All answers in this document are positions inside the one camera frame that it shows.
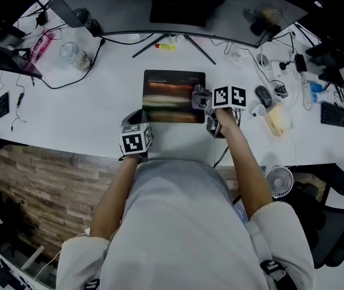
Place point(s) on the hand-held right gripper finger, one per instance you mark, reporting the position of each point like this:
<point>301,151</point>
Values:
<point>196,103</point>

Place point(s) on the person's left forearm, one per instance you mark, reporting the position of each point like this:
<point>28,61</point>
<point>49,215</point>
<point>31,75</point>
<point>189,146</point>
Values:
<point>112,198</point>

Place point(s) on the black handheld screen device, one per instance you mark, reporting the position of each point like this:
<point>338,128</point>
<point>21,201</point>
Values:
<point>241,211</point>

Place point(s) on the white desk fan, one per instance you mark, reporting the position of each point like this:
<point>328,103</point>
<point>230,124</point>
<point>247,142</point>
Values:
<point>279,182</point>

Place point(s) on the white bar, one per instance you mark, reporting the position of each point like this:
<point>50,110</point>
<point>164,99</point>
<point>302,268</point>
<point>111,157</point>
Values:
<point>32,257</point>

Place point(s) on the person's right forearm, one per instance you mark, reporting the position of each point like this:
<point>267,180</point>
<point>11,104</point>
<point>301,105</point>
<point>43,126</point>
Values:
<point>247,168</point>

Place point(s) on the small black grey charger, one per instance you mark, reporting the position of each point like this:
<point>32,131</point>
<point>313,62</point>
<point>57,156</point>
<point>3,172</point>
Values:
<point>281,91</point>

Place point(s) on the black power brick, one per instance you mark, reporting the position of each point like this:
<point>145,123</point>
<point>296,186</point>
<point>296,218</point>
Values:
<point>300,63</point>

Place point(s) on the glass jar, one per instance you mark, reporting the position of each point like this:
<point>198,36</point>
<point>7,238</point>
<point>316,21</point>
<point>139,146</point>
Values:
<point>75,56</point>

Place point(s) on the yellow tube red cap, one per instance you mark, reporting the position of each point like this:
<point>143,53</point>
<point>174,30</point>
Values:
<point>165,47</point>

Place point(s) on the small white cup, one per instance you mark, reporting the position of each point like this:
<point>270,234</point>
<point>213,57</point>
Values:
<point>259,110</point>

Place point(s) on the clear plastic wrapper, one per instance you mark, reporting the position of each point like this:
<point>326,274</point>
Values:
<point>239,58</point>

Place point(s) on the black mesh office chair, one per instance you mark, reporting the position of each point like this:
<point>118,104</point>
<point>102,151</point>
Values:
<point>329,222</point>

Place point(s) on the purple fluffy sock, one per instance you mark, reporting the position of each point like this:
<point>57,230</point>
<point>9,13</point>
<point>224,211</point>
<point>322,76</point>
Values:
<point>200,91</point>

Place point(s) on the large black flat monitor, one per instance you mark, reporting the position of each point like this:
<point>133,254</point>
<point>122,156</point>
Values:
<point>332,60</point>

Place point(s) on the black wall plug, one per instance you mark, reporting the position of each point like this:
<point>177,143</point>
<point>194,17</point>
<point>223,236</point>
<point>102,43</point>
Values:
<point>285,64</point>

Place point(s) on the pink translucent case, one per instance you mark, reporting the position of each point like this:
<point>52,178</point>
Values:
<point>41,46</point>

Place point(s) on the black computer mouse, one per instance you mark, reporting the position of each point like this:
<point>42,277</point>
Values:
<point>264,96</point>

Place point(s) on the dark printed mouse pad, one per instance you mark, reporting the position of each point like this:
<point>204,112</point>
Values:
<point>171,95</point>

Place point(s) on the white round desk grommet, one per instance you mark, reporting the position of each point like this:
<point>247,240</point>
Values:
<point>262,60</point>

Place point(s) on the black power adapter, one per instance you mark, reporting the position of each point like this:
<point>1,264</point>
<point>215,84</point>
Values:
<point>42,18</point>

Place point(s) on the blue white packet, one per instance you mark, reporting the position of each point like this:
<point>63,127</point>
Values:
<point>316,88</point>

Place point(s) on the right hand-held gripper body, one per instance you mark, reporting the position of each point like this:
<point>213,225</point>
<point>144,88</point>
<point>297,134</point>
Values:
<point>230,97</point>

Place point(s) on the person's right hand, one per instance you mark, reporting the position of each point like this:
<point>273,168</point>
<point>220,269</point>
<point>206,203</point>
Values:
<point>229,118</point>

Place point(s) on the black curved monitor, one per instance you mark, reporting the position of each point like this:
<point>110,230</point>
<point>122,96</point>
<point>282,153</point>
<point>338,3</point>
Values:
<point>120,14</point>

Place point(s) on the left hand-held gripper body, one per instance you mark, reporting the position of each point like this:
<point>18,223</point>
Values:
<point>134,143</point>

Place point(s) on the person's white shirt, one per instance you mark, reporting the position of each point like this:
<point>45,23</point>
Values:
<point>183,237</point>

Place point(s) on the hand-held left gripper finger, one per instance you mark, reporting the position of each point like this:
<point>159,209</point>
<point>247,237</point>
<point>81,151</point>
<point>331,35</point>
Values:
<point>140,120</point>
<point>128,118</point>

